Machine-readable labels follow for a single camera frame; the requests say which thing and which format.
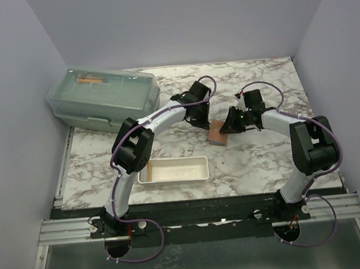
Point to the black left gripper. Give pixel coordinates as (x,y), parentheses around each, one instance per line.
(203,124)

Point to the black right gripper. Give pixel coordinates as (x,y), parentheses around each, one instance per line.
(230,125)

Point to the tan leather card holder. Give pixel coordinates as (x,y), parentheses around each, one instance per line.
(215,137)

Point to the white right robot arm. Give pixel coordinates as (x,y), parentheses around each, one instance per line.
(314,148)

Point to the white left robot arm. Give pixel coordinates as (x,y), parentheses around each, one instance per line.
(133,146)

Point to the stack of cards in tray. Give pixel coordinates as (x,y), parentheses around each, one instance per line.
(145,175)

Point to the white plastic tray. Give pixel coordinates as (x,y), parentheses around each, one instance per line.
(170,171)

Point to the green translucent storage box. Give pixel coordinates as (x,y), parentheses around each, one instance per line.
(102,99)

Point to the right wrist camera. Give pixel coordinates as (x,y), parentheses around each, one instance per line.
(241,105)

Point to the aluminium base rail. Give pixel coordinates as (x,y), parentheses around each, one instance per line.
(78,230)

